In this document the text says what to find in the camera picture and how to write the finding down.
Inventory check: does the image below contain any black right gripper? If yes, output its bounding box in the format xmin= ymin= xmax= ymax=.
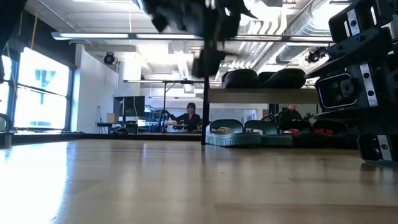
xmin=304 ymin=0 xmax=398 ymax=166

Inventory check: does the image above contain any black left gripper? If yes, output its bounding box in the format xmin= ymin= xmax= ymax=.
xmin=139 ymin=0 xmax=258 ymax=78

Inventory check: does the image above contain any green rubber slide sandal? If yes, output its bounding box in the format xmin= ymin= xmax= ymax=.
xmin=205 ymin=119 xmax=262 ymax=147
xmin=244 ymin=119 xmax=294 ymax=148

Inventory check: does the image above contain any black ceiling spotlight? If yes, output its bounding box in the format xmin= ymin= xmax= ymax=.
xmin=304 ymin=46 xmax=327 ymax=65

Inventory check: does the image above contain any person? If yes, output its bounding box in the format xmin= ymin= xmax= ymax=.
xmin=275 ymin=104 xmax=304 ymax=125
xmin=172 ymin=102 xmax=203 ymax=134

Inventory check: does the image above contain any black monitor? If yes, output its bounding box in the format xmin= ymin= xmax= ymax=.
xmin=113 ymin=95 xmax=146 ymax=118

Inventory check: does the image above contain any long ceiling light bar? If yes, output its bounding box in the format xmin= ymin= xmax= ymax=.
xmin=51 ymin=30 xmax=333 ymax=44

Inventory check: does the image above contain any large bright window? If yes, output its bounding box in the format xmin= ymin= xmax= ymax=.
xmin=14 ymin=46 xmax=71 ymax=130

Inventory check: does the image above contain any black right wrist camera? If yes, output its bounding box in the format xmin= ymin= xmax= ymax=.
xmin=317 ymin=73 xmax=358 ymax=110

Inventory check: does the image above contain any wooden shelf with black frame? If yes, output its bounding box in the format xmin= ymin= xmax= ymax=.
xmin=201 ymin=75 xmax=320 ymax=146

